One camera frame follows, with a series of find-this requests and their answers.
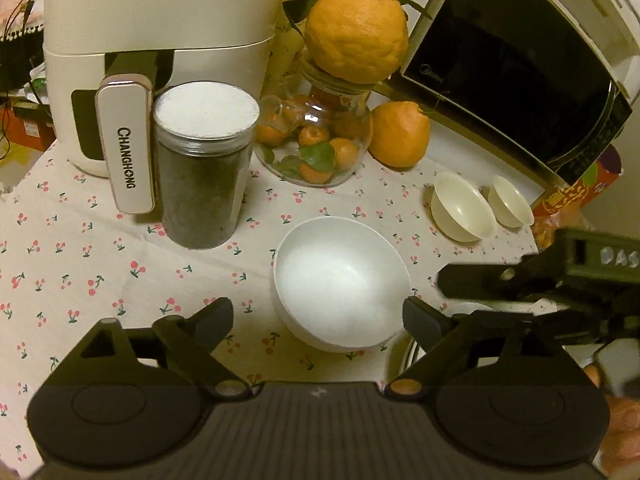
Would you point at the pile of small kumquats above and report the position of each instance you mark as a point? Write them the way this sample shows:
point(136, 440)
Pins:
point(320, 152)

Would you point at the large leafy orange citrus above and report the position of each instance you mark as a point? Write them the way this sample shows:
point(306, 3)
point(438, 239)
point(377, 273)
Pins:
point(355, 35)

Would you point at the white air fryer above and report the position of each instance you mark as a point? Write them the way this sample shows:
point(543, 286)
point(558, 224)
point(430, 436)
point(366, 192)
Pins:
point(165, 10)

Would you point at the cherry print tablecloth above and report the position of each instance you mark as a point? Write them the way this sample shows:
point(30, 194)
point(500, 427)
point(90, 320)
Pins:
point(100, 260)

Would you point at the glass jar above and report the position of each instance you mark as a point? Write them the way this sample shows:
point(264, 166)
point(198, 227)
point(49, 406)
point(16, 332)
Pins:
point(352, 110)

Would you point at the large cream bowl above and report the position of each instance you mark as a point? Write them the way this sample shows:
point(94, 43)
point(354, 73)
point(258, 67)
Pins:
point(460, 210)

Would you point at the pale yellow package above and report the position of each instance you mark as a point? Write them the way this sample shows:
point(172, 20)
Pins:
point(286, 50)

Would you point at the red cardboard box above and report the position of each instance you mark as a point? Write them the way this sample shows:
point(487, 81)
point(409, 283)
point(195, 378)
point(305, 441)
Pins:
point(25, 130)

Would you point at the white bowl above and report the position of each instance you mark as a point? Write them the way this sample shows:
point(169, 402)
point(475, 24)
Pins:
point(340, 280)

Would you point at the floral fringed cushion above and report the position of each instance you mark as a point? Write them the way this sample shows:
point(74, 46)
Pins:
point(15, 10)

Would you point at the person's right hand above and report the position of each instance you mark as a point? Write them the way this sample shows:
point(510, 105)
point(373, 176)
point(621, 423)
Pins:
point(627, 430)

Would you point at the red printed carton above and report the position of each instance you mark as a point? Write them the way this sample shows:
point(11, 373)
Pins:
point(575, 192)

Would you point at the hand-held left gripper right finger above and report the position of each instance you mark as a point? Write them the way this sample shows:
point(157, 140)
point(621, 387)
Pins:
point(422, 320)

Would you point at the orange citrus fruit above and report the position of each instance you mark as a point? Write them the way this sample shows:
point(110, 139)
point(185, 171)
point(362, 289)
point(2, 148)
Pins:
point(400, 135)

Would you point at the clear bag of snacks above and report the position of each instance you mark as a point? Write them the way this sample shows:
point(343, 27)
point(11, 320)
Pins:
point(555, 222)

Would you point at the blue patterned porcelain plate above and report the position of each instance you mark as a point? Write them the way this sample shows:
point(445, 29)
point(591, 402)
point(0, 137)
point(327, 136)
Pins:
point(470, 308)

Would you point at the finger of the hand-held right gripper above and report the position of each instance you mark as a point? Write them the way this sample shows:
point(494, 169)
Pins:
point(480, 280)

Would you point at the small cream bowl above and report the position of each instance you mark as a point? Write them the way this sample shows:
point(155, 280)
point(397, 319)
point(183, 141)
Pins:
point(510, 202)

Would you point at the clear jar of dark tea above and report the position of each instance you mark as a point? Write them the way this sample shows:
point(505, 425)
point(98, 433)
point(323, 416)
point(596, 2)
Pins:
point(200, 190)

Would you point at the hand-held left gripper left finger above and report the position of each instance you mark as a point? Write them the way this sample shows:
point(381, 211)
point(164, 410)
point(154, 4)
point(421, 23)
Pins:
point(215, 317)

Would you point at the black microwave oven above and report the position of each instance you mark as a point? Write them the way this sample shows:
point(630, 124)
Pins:
point(500, 60)

